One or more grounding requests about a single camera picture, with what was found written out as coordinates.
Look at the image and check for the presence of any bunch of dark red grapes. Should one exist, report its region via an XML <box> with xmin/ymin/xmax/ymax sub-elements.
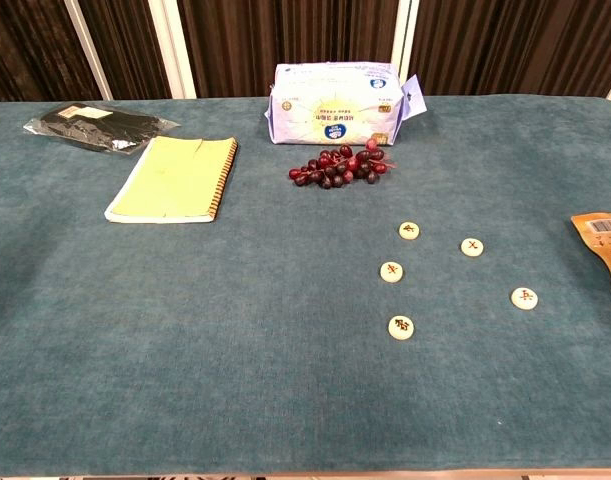
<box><xmin>288</xmin><ymin>138</ymin><xmax>395</xmax><ymax>190</ymax></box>

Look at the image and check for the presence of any spiral-bound yellow notebook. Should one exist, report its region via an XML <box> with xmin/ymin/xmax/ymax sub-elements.
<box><xmin>103</xmin><ymin>135</ymin><xmax>239</xmax><ymax>225</ymax></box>

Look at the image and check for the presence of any teal table cloth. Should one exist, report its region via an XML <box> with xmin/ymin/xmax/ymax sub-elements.
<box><xmin>0</xmin><ymin>94</ymin><xmax>611</xmax><ymax>476</ymax></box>

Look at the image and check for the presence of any white purple tissue pack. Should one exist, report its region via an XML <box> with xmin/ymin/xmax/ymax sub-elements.
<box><xmin>263</xmin><ymin>60</ymin><xmax>427</xmax><ymax>147</ymax></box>

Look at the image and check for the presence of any dark brown pleated curtain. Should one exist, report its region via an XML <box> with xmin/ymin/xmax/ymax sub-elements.
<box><xmin>0</xmin><ymin>0</ymin><xmax>611</xmax><ymax>104</ymax></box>

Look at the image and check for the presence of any brown spout pouch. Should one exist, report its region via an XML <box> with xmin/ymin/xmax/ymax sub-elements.
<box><xmin>570</xmin><ymin>212</ymin><xmax>611</xmax><ymax>309</ymax></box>

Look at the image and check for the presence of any black item in plastic bag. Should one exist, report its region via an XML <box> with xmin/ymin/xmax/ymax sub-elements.
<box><xmin>23</xmin><ymin>102</ymin><xmax>181</xmax><ymax>155</ymax></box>

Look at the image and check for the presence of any wooden token bottom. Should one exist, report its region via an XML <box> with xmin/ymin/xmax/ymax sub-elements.
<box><xmin>387</xmin><ymin>314</ymin><xmax>416</xmax><ymax>342</ymax></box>

